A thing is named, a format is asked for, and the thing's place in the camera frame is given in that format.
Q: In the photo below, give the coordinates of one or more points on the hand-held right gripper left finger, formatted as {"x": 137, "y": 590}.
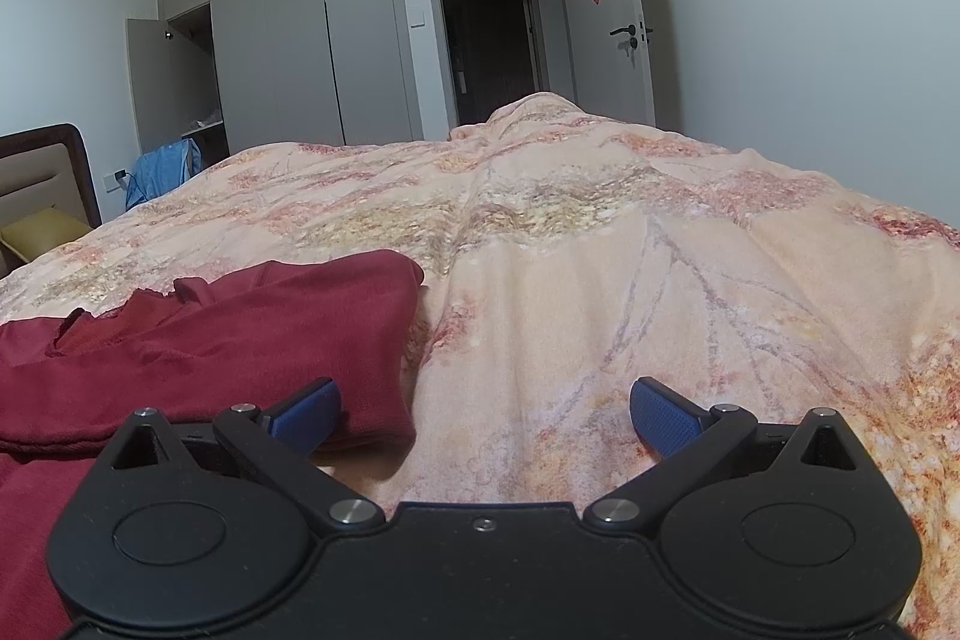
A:
{"x": 309, "y": 416}

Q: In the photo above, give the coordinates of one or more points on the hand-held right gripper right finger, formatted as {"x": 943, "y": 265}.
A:
{"x": 661, "y": 416}

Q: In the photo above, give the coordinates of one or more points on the dark red knit garment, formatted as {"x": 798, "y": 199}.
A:
{"x": 225, "y": 340}

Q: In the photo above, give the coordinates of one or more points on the floral peach blanket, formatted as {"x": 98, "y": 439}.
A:
{"x": 600, "y": 235}

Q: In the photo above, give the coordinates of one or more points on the blue cloth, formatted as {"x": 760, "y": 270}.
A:
{"x": 161, "y": 168}

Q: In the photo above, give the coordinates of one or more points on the yellow pillow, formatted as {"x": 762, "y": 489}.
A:
{"x": 45, "y": 231}

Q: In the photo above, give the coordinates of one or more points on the brown padded headboard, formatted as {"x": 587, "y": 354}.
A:
{"x": 37, "y": 175}

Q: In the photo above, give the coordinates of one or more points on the grey wardrobe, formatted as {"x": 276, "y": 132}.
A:
{"x": 285, "y": 33}

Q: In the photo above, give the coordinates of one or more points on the white wall socket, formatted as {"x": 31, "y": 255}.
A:
{"x": 115, "y": 180}

